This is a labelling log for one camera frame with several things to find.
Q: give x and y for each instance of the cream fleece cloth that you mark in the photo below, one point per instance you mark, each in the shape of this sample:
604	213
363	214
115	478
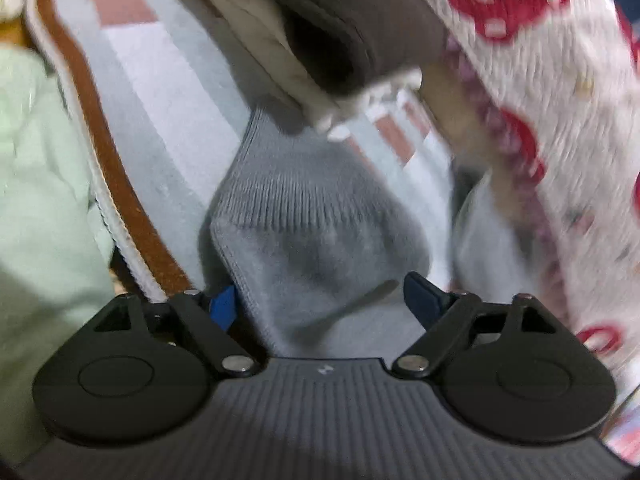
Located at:
260	35

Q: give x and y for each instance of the dark brown garment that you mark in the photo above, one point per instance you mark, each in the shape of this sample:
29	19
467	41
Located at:
345	20

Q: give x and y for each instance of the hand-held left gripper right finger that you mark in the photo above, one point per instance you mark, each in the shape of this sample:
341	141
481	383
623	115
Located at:
423	301

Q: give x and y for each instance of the grey knit sweater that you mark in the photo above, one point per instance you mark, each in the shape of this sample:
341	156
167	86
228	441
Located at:
320	240

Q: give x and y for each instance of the light green cloth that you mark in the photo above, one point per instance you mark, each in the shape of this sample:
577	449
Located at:
45	220

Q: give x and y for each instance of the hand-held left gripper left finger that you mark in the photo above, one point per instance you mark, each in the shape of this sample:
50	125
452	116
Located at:
223	308

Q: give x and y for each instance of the white quilted blanket red print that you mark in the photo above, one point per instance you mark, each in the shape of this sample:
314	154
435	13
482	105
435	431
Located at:
565	110

